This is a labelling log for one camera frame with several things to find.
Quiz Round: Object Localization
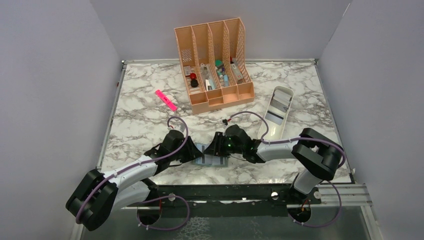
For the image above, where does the black round stamp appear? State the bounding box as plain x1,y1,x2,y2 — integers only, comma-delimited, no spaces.
190,78,199,88

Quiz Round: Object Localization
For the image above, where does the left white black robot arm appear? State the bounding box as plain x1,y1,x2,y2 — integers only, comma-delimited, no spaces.
65,130,203,231

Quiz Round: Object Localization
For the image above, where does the pink highlighter marker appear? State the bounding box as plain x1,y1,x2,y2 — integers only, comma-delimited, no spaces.
155,89,178,112

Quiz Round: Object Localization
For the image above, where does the orange plastic desk organizer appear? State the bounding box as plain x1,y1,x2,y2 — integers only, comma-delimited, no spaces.
174,18,255,114

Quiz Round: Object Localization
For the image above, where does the green card holder wallet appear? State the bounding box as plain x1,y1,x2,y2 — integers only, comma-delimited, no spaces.
192,154,228,168

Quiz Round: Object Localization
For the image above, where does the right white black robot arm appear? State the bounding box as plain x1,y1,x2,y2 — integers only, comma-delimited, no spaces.
203,125,346,204

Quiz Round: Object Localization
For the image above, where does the white oblong plastic tray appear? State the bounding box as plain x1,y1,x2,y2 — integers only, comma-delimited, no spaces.
263,86,294,141

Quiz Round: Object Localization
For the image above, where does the green eraser block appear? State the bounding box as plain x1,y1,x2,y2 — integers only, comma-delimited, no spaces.
214,59,224,69

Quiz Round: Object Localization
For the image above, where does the grey red stapler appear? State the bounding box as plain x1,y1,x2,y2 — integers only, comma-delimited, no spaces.
230,57,244,84

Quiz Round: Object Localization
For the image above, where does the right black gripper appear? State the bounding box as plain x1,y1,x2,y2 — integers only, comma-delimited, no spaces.
203,131,244,157

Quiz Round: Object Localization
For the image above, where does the black metal base rail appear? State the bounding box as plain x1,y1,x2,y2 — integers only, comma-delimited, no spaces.
125,175,322,220

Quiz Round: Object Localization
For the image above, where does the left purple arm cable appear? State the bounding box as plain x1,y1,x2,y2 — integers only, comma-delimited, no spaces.
75,115,190,225

